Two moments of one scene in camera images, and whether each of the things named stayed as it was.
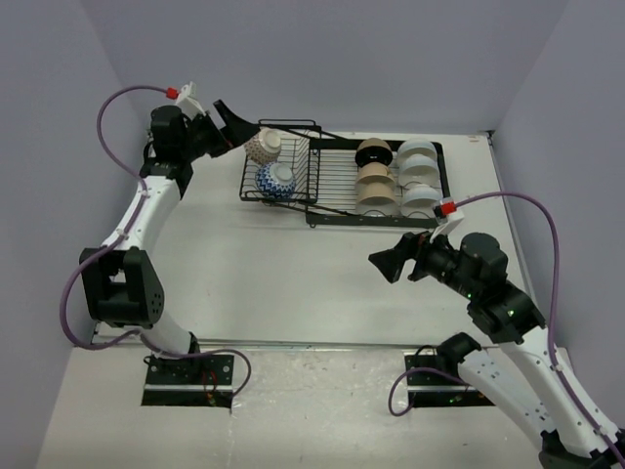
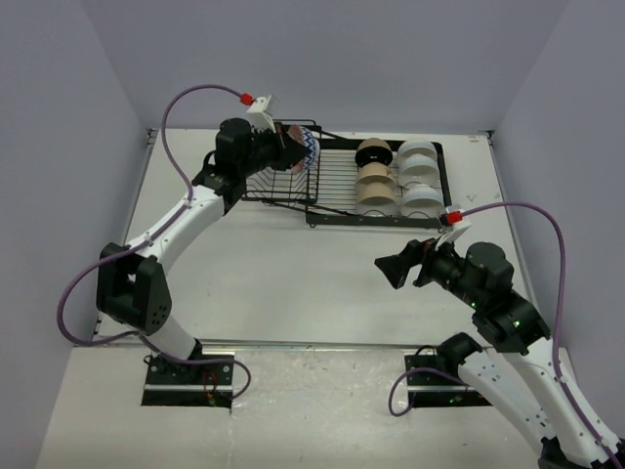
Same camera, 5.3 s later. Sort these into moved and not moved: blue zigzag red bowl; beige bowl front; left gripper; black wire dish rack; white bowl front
Moved: left gripper; blue zigzag red bowl
Not moved: beige bowl front; black wire dish rack; white bowl front
